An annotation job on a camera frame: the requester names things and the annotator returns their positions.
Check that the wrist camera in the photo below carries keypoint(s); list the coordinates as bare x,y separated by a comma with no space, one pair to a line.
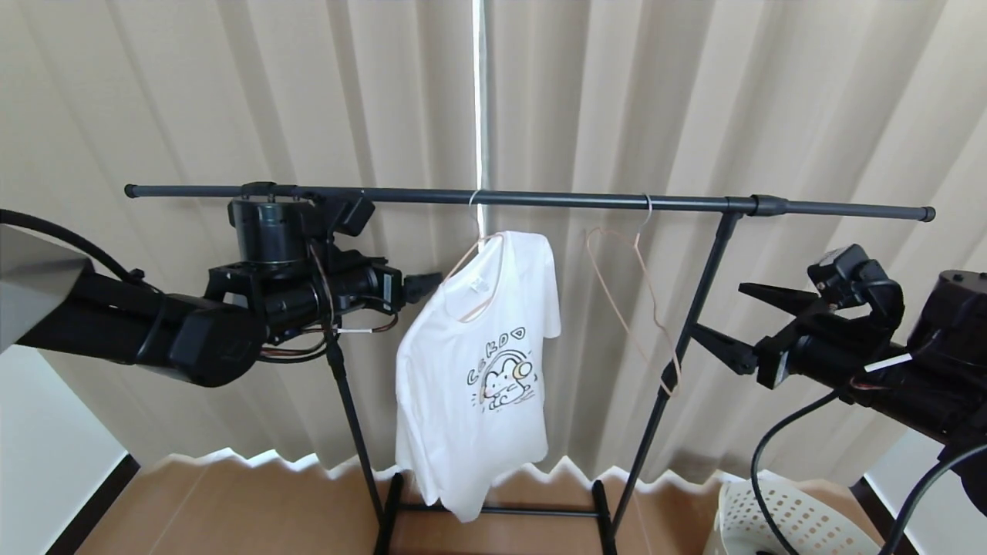
351,216
848,274

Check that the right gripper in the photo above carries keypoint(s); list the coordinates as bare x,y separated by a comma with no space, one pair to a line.
817,351

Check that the black clothes rack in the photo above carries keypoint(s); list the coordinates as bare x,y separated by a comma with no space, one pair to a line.
578,200

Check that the white laundry basket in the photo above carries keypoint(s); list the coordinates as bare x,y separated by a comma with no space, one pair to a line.
810,516

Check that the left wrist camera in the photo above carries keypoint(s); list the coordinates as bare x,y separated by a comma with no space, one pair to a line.
351,216

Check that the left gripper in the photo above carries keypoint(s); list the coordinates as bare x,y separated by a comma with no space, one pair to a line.
362,289

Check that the pink clothes hanger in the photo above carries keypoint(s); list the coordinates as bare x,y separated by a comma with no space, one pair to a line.
472,199
648,206

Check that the white printed t-shirt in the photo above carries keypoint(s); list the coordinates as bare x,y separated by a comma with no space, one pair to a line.
432,432

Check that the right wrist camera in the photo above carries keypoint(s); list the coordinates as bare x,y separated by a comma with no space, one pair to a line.
848,274

